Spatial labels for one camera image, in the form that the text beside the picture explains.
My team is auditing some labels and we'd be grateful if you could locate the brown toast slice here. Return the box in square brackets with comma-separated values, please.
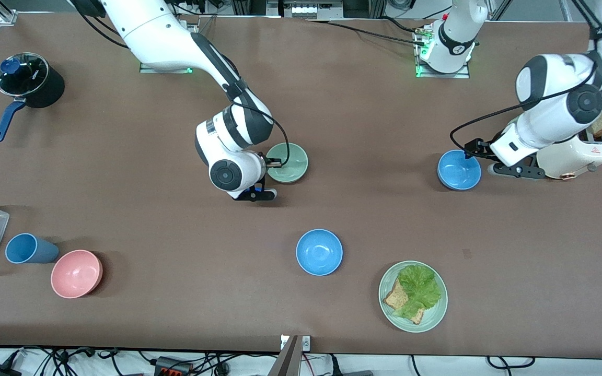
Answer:
[383, 278, 426, 325]

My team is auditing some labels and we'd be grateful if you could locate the pink bowl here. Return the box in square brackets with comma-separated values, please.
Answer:
[51, 250, 104, 299]

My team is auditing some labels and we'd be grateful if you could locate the green lettuce leaf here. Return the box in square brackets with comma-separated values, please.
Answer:
[392, 264, 443, 320]

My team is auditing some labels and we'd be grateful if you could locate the green bowl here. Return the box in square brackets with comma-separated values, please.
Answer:
[266, 143, 309, 184]

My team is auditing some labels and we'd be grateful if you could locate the cream white toaster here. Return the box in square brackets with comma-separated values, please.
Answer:
[510, 116, 602, 181]

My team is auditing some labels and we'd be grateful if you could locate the white control box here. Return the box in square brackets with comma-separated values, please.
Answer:
[267, 0, 343, 20]

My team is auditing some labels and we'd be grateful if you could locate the black pot blue handle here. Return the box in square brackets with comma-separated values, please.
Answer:
[0, 52, 65, 143]

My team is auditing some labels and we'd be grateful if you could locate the green plate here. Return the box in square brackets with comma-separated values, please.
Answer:
[378, 260, 448, 333]

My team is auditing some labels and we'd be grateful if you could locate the black corrugated cable hose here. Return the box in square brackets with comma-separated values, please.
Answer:
[74, 10, 292, 168]
[450, 0, 602, 157]

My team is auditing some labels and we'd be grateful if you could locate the blue bowl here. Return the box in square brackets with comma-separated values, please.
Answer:
[437, 149, 482, 191]
[296, 229, 343, 276]

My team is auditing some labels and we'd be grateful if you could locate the blue cup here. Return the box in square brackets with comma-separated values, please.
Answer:
[5, 233, 60, 264]

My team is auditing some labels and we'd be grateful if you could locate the aluminium frame profile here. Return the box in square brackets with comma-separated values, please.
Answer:
[0, 0, 18, 26]

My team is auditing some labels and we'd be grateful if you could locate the grey tripod leg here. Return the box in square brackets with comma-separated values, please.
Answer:
[269, 336, 302, 376]

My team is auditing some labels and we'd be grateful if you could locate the black red power strip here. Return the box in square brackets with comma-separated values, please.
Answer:
[155, 357, 193, 376]

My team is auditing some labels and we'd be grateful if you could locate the white metal bracket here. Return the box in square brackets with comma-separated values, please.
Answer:
[280, 336, 311, 351]

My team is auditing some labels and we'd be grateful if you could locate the black table cable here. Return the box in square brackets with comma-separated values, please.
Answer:
[305, 19, 430, 48]

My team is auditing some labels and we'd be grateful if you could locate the glass lid blue knob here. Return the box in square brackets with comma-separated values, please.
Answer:
[0, 52, 50, 98]

